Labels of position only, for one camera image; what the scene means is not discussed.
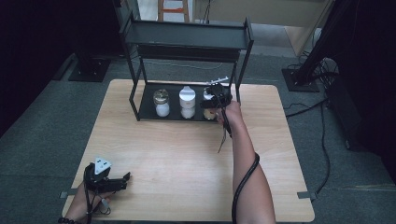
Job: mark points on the person's right hand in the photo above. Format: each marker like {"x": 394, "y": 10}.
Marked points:
{"x": 234, "y": 116}

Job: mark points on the grey table bracket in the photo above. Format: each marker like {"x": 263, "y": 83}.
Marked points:
{"x": 64, "y": 195}
{"x": 306, "y": 195}

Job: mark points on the person's left hand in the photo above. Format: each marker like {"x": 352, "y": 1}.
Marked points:
{"x": 77, "y": 207}

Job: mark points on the black slanted stand with base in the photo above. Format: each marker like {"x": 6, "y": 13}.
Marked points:
{"x": 300, "y": 79}

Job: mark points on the white-lid jar with white powder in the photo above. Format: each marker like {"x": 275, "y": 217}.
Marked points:
{"x": 187, "y": 101}

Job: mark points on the black metal shelf rack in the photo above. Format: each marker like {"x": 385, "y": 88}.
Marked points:
{"x": 186, "y": 37}

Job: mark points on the white-lid jar with yellow contents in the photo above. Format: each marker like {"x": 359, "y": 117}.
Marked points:
{"x": 209, "y": 114}

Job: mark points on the glass jar with white powder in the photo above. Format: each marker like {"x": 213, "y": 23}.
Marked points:
{"x": 162, "y": 109}

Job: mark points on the black stand with flat base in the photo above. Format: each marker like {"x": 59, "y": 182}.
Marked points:
{"x": 90, "y": 70}

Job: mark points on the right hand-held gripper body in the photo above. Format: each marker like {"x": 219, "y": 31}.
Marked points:
{"x": 219, "y": 93}

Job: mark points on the wooden ladder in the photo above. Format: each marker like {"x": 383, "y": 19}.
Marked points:
{"x": 173, "y": 10}

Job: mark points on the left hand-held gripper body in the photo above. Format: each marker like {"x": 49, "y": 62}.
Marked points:
{"x": 97, "y": 181}

